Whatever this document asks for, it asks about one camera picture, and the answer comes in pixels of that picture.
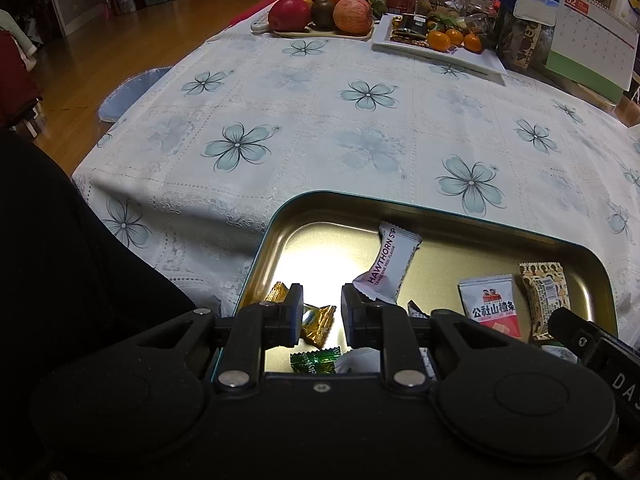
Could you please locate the blue seat cushion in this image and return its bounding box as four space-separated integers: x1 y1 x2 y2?
98 66 173 123

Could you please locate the red upholstered seat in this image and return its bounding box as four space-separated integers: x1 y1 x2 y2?
0 10 43 138

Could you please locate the patterned snack bag with lid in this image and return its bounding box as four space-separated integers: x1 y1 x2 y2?
496 0 560 72

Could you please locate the gold metal tray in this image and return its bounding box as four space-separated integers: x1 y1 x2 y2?
212 190 618 376

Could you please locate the white lettered snack packet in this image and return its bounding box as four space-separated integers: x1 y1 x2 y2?
351 221 423 306

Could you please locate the brown round fruit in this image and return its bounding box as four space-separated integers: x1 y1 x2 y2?
311 0 337 30

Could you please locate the floral white tablecloth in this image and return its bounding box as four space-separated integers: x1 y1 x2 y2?
71 30 640 346

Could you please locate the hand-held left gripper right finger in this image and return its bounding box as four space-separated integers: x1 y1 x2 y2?
340 283 510 393

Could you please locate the red white snack packet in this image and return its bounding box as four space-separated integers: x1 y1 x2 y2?
458 274 522 341

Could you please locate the green candy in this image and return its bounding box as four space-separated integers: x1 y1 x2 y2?
290 346 342 376

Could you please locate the desk calendar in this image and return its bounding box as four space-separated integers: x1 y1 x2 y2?
545 0 640 101

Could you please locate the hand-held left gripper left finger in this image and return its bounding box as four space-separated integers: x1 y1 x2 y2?
132 282 305 394

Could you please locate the dark red round fruit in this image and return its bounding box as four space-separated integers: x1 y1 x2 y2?
267 0 312 32

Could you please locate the striped red apple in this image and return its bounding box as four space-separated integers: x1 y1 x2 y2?
332 0 374 36

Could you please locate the beige patterned snack packet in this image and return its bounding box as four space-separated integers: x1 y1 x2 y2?
518 261 572 342

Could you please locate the person's black clothing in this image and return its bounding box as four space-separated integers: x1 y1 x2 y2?
0 127 221 480

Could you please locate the white rectangular plate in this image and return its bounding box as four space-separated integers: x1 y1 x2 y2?
371 12 507 77

